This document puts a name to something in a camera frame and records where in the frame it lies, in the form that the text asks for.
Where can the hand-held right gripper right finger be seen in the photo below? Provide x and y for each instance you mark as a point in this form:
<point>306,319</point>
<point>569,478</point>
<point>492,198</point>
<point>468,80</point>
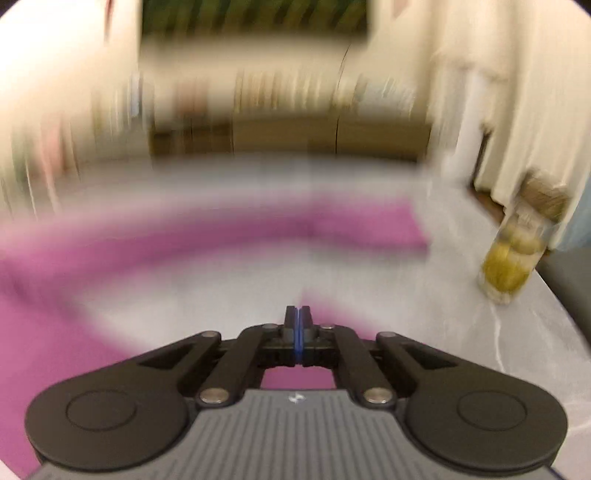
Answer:
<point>304,332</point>

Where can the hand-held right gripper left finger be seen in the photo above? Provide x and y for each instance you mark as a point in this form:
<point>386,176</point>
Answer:
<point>292,332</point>

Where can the purple garment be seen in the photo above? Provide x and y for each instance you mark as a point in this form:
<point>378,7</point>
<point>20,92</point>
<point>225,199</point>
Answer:
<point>46,323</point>

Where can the low brown sideboard cabinet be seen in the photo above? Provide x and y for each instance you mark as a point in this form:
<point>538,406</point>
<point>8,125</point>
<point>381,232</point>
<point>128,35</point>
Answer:
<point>323,138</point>

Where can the glass jar with yellow contents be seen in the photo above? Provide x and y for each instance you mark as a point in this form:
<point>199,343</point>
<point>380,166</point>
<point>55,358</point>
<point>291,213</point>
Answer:
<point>508,272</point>

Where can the cream curtain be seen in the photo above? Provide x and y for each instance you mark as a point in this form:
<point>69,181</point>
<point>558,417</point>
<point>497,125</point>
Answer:
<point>517,92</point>

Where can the green and black wall picture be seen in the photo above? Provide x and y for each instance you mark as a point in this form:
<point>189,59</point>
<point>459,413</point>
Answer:
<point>258,18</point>

